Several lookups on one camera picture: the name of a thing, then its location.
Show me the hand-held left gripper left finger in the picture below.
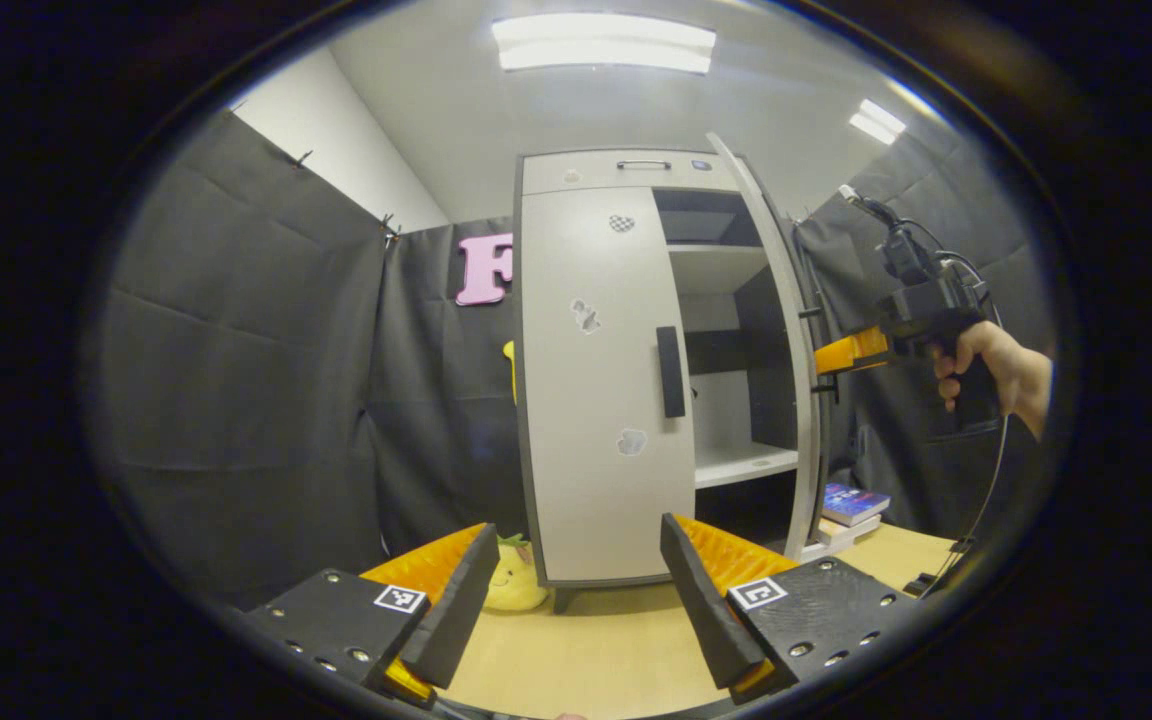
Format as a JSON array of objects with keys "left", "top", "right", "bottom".
[{"left": 241, "top": 520, "right": 502, "bottom": 703}]

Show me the black backdrop cloth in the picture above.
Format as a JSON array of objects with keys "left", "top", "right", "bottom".
[{"left": 86, "top": 105, "right": 1067, "bottom": 613}]

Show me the small ceiling light panel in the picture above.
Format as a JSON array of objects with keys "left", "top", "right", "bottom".
[{"left": 847, "top": 98, "right": 908, "bottom": 147}]

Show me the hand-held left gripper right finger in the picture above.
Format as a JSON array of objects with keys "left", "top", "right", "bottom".
[{"left": 660, "top": 513, "right": 924, "bottom": 701}]

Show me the large ceiling light panel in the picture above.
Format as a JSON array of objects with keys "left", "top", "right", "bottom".
[{"left": 491, "top": 12, "right": 718, "bottom": 77}]

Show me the blue book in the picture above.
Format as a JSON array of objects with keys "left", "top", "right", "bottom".
[{"left": 821, "top": 483, "right": 893, "bottom": 529}]

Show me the white cabinet shelf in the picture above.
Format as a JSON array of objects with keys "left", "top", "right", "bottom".
[
  {"left": 693, "top": 442, "right": 800, "bottom": 490},
  {"left": 666, "top": 244, "right": 769, "bottom": 297}
]

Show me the yellow plush toy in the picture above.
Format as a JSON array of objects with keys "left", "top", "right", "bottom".
[{"left": 484, "top": 533, "right": 550, "bottom": 614}]

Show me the white book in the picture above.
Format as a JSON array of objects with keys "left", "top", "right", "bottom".
[{"left": 801, "top": 515, "right": 883, "bottom": 562}]

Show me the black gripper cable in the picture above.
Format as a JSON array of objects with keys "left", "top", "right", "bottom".
[{"left": 839, "top": 183, "right": 1013, "bottom": 599}]

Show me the black door handle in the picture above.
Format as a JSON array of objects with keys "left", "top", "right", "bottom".
[
  {"left": 798, "top": 305, "right": 843, "bottom": 406},
  {"left": 656, "top": 326, "right": 688, "bottom": 420}
]

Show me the grey double-door shoe cabinet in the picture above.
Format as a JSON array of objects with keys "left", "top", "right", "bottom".
[{"left": 513, "top": 148, "right": 803, "bottom": 614}]

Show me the grey cabinet door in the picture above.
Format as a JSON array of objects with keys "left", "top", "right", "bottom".
[
  {"left": 519, "top": 185, "right": 697, "bottom": 587},
  {"left": 706, "top": 132, "right": 831, "bottom": 561}
]

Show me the grey cabinet drawer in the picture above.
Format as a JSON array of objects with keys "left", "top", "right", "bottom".
[{"left": 521, "top": 150, "right": 743, "bottom": 197}]

